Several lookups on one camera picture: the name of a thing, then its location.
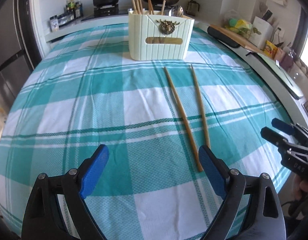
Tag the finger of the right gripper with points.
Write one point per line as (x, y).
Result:
(273, 137)
(284, 127)

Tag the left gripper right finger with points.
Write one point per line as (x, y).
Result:
(231, 185)

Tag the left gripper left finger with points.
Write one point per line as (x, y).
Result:
(75, 185)

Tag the right hand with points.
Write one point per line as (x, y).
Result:
(299, 186)

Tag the wooden cutting board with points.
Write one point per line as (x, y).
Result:
(239, 39)

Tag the white knife block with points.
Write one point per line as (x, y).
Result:
(262, 31)

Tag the teal plaid tablecloth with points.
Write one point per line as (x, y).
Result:
(88, 91)

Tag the plastic bag with vegetables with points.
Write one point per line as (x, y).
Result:
(232, 21)

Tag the steel refrigerator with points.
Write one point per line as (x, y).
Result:
(19, 54)

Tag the dark glass kettle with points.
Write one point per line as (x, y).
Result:
(193, 8)

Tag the cream utensil holder box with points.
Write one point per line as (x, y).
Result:
(159, 37)

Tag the steel spoon in holder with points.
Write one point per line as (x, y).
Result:
(173, 12)

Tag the spice jar rack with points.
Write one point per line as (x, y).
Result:
(56, 22)

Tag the sauce bottles group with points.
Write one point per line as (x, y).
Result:
(75, 8)

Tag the black gas stove top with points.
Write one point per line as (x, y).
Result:
(106, 11)

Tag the chopstick standing in holder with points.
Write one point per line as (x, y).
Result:
(141, 7)

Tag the black handle roll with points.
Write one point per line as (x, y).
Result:
(222, 37)

